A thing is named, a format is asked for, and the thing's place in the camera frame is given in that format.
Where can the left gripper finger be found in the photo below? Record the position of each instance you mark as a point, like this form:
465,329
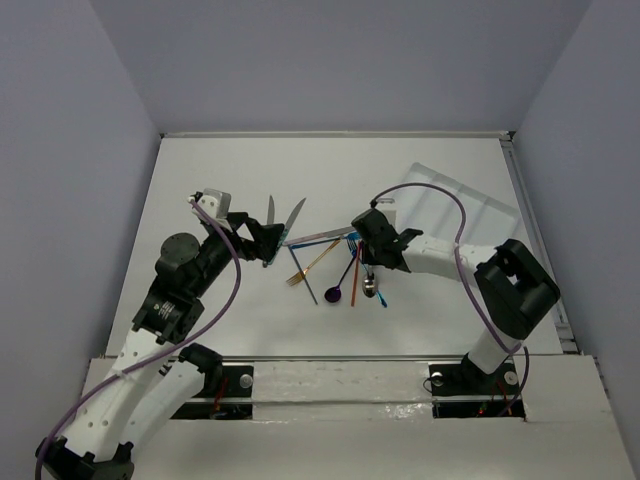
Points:
270,233
267,250

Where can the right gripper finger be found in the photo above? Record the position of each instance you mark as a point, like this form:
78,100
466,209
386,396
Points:
394,261
366,256

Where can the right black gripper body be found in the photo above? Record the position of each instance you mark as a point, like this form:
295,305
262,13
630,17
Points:
376,251

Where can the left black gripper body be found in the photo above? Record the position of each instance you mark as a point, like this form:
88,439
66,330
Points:
247,236

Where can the orange chopstick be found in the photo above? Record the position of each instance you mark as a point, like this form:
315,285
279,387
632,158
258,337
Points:
355,274

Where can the silver spoon pink handle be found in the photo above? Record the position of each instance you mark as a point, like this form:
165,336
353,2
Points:
369,282

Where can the purple spoon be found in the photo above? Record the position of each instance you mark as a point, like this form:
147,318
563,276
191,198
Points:
333,294

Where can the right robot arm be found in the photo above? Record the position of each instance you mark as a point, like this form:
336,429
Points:
509,288

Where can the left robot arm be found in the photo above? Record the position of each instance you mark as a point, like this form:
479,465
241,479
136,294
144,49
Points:
160,364

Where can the blue fork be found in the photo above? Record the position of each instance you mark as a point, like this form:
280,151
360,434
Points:
351,239

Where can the blue chopstick diagonal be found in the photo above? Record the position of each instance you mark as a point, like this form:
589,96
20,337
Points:
302,275

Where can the blue chopstick horizontal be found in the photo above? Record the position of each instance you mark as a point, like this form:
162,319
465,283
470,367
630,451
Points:
314,243

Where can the gold fork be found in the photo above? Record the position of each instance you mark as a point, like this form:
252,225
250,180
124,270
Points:
295,279

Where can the white divided utensil tray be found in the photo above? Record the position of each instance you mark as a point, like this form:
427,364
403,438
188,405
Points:
431,201

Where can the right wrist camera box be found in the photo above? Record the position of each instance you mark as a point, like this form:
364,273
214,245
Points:
387,206

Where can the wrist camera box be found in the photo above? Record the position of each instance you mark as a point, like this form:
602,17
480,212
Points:
387,206
214,203

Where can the silver knife teal handle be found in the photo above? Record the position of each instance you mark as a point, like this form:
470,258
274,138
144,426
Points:
291,219

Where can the silver knife dark handle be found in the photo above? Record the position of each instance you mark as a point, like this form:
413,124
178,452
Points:
271,210

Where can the silver knife pink handle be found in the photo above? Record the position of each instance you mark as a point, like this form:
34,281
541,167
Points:
319,236

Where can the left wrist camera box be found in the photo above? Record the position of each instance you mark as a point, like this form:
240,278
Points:
214,203

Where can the aluminium frame rail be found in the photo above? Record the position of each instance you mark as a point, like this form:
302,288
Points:
500,135

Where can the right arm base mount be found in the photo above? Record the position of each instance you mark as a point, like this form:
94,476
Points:
455,398

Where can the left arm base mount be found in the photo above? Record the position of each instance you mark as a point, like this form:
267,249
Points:
225,396

